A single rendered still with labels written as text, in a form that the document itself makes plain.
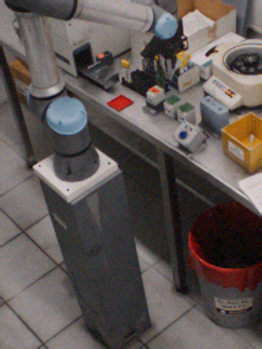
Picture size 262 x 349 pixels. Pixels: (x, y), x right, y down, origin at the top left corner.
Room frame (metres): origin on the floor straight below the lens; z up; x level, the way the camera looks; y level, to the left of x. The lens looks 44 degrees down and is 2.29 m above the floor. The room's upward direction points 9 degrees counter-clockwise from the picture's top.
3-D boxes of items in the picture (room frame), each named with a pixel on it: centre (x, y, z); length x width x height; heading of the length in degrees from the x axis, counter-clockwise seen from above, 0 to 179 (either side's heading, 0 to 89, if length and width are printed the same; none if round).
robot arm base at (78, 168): (1.59, 0.20, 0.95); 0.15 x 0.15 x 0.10
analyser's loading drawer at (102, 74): (2.09, 0.12, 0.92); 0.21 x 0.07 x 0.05; 35
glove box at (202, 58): (2.07, -0.35, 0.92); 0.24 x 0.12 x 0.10; 125
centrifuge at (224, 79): (1.90, -0.41, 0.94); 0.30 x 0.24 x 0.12; 116
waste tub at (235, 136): (1.55, -0.34, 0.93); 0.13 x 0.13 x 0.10; 31
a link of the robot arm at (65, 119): (1.60, 0.21, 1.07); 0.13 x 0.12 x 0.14; 25
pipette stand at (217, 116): (1.70, -0.25, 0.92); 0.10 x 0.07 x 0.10; 30
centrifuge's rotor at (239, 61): (1.90, -0.43, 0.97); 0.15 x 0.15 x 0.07
